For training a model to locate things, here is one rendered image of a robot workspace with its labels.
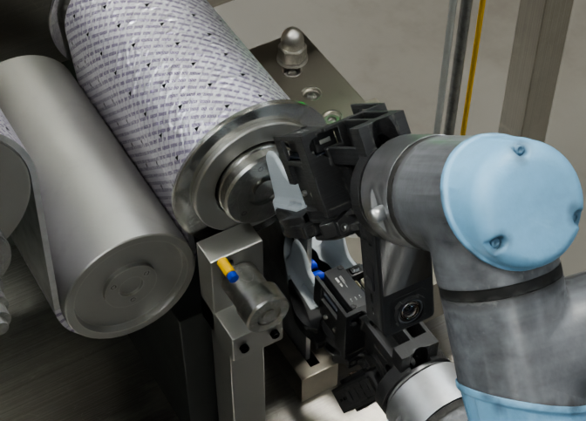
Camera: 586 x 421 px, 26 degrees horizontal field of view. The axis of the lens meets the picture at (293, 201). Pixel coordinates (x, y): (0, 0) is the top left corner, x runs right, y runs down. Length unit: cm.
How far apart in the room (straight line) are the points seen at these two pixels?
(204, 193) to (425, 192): 31
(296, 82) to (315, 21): 170
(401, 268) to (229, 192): 18
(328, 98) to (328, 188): 55
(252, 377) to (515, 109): 110
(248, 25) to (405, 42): 39
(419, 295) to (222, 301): 23
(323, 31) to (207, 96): 210
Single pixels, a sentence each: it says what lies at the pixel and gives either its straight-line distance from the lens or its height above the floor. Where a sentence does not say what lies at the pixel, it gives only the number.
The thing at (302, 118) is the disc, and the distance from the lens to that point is 103.
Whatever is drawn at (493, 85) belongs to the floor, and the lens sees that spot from 301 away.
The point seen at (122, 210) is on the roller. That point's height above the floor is 123.
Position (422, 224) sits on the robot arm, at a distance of 76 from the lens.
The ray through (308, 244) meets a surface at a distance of 117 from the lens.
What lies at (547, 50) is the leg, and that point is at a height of 67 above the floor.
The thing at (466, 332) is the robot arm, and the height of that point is 141.
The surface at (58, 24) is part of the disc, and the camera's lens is 120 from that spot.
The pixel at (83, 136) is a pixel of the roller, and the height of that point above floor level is 123.
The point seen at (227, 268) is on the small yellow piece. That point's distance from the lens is 100.
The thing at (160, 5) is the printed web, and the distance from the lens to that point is 112.
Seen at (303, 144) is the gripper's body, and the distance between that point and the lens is 89.
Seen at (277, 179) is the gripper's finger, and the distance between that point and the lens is 99.
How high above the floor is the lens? 201
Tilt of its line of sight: 48 degrees down
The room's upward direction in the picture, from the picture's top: straight up
